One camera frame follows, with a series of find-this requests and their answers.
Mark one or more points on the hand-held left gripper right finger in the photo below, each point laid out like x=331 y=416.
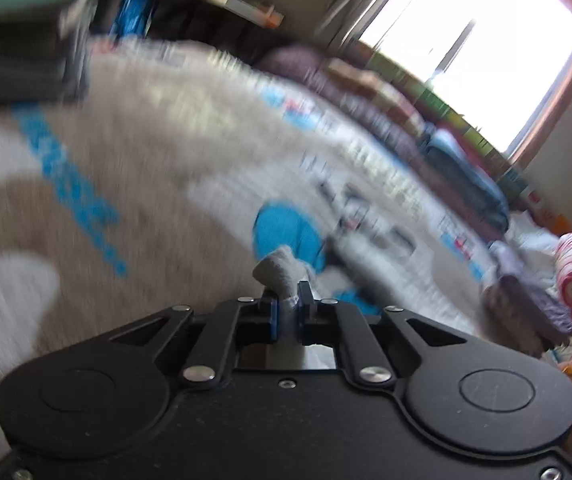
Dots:
x=307 y=306

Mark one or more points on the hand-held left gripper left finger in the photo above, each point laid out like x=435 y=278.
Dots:
x=273 y=321

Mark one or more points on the grey and blue garment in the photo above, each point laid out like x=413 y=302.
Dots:
x=279 y=271

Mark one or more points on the beige printed blanket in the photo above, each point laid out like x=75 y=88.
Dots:
x=166 y=160

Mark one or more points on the blue clothing pile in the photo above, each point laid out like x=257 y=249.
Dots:
x=471 y=180

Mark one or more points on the purple cloth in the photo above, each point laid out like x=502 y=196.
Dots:
x=531 y=300

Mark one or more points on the purple bedding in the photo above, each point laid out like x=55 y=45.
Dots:
x=346 y=85

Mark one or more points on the wooden shelf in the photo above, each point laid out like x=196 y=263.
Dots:
x=244 y=6

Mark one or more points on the grey curtain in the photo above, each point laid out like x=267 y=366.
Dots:
x=351 y=0

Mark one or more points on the bright window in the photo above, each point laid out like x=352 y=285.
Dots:
x=471 y=40

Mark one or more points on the blue plastic bag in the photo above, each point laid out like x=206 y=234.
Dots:
x=135 y=7

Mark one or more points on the dark grey bag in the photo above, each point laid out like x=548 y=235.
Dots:
x=21 y=62

